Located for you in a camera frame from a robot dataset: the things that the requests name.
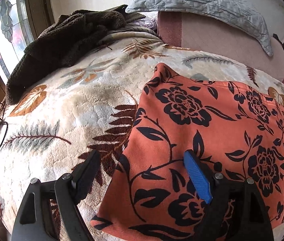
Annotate orange floral garment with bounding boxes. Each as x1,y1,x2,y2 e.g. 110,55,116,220
90,63,284,240

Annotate cream leaf-pattern fleece blanket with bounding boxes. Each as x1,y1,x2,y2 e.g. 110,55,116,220
0,32,284,240

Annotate pink bed sheet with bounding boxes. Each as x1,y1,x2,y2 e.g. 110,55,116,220
157,11,284,83

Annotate dark brown fleece blanket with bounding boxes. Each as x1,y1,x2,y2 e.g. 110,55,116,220
5,5,144,105

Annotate stained glass window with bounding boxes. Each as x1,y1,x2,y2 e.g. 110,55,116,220
0,0,34,83

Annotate lilac patterned cloth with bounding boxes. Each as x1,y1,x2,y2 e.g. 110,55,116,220
133,11,158,32

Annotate grey quilted pillow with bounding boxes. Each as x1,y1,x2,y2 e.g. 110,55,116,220
126,0,273,57

